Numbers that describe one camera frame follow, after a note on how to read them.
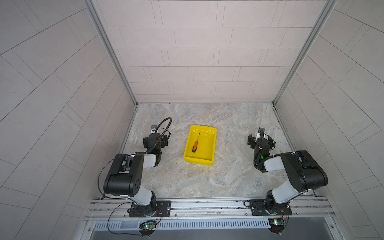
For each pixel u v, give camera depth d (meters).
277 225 0.68
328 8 0.71
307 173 0.45
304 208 0.73
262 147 0.69
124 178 0.43
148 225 0.64
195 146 0.91
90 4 0.70
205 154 0.89
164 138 0.84
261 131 0.79
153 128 0.79
